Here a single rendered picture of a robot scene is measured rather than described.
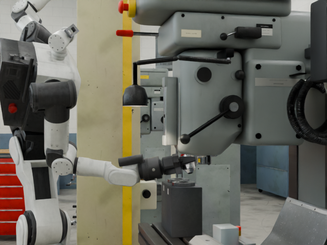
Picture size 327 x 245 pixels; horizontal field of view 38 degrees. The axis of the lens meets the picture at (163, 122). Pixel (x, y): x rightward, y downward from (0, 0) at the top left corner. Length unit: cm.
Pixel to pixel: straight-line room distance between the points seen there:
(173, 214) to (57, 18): 910
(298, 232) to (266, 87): 50
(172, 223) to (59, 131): 54
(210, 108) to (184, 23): 26
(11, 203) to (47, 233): 408
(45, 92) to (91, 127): 152
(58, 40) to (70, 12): 891
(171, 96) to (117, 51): 179
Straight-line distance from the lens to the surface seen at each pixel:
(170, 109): 145
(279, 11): 149
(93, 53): 319
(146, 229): 195
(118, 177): 182
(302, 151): 170
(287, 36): 151
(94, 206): 321
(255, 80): 143
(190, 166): 183
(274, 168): 920
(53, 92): 166
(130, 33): 156
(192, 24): 139
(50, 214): 194
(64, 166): 180
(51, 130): 174
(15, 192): 597
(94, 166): 184
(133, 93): 134
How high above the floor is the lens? 141
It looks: level
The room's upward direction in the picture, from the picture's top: straight up
